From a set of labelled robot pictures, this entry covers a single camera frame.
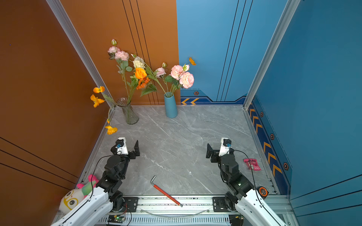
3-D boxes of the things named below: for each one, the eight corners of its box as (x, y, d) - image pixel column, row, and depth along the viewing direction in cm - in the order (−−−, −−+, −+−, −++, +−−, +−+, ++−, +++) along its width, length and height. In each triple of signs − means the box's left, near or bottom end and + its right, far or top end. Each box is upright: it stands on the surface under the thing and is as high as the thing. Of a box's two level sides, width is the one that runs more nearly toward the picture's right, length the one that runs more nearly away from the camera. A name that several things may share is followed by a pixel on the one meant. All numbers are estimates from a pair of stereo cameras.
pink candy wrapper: (246, 170, 87) (247, 169, 85) (243, 160, 91) (244, 158, 89) (259, 170, 87) (261, 169, 85) (255, 160, 91) (257, 158, 89)
